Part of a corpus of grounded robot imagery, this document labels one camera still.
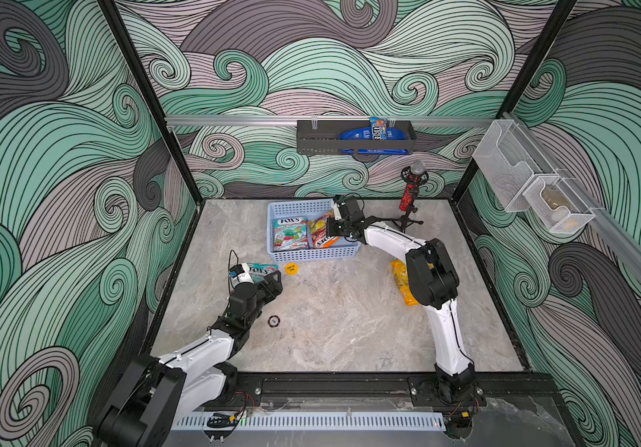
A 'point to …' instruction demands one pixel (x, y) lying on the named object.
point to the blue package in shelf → (365, 134)
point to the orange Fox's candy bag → (319, 232)
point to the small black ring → (273, 321)
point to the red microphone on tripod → (413, 176)
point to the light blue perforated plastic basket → (312, 209)
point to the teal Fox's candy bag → (257, 271)
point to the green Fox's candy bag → (290, 234)
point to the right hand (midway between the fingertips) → (331, 224)
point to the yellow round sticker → (292, 268)
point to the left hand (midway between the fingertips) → (273, 274)
